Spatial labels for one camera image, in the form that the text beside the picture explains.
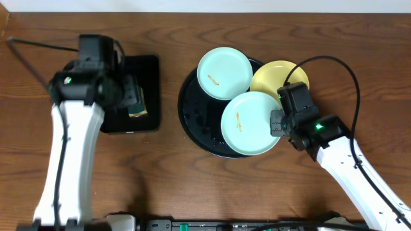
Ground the green yellow sponge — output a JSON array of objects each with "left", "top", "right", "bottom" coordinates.
[{"left": 128, "top": 88, "right": 148, "bottom": 117}]

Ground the black round tray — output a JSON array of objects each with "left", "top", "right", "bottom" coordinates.
[{"left": 177, "top": 69, "right": 246, "bottom": 158}]

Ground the black rectangular tray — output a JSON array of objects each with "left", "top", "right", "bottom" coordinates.
[{"left": 100, "top": 55, "right": 161, "bottom": 133}]

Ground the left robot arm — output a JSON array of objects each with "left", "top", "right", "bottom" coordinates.
[{"left": 33, "top": 58, "right": 125, "bottom": 230}]

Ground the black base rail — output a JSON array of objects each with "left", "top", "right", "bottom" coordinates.
[{"left": 105, "top": 214, "right": 367, "bottom": 231}]

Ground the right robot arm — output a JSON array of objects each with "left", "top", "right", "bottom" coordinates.
[{"left": 270, "top": 82, "right": 410, "bottom": 230}]

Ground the light blue plate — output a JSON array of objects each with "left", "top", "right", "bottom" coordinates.
[
  {"left": 197, "top": 47, "right": 253, "bottom": 100},
  {"left": 220, "top": 91, "right": 281, "bottom": 156}
]

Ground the yellow plate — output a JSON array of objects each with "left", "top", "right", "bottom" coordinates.
[{"left": 250, "top": 60, "right": 296, "bottom": 104}]

